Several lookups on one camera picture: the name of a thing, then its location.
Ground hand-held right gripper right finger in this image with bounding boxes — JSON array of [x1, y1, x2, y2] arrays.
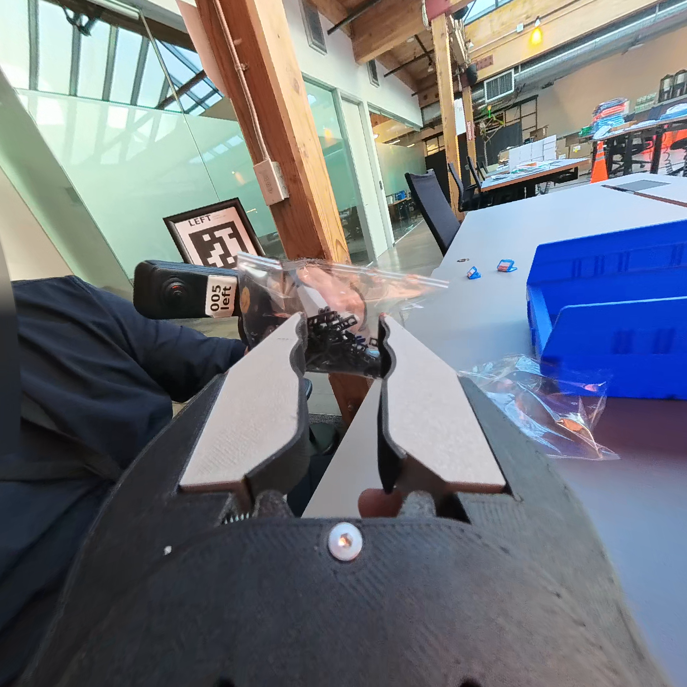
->
[[377, 313, 508, 493]]

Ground clear bag of black lego pieces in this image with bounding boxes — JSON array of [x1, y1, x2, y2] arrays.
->
[[235, 251, 450, 377]]

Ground black office chair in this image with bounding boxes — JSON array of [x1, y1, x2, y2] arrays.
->
[[404, 170, 462, 257]]

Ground white wall air vent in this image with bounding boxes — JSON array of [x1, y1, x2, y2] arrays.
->
[[484, 69, 517, 103]]

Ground blue plastic bin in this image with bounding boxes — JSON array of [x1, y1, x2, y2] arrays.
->
[[525, 219, 687, 401]]

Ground wooden pillar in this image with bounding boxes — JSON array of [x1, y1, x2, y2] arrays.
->
[[194, 0, 377, 427]]

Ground person's right hand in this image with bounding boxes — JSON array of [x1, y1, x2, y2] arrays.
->
[[357, 487, 403, 519]]

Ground slim wooden post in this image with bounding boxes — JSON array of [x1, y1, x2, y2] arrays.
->
[[431, 12, 479, 216]]

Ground person's left forearm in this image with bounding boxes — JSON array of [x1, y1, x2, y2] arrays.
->
[[12, 275, 249, 425]]

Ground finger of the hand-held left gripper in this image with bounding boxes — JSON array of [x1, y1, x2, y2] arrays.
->
[[296, 283, 325, 320]]

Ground white electrical box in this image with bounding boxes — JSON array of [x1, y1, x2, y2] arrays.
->
[[253, 159, 291, 206]]

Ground person's dark clothing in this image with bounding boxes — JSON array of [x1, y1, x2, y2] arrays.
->
[[0, 419, 180, 653]]

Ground person's left hand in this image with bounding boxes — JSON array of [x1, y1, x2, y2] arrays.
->
[[303, 267, 372, 325]]

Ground long wooden work table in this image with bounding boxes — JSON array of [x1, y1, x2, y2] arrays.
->
[[479, 157, 592, 198]]

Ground empty clear plastic bags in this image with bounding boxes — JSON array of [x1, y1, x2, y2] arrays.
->
[[458, 353, 622, 462]]

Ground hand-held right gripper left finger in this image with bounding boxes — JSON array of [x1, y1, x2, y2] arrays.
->
[[179, 312, 311, 508]]

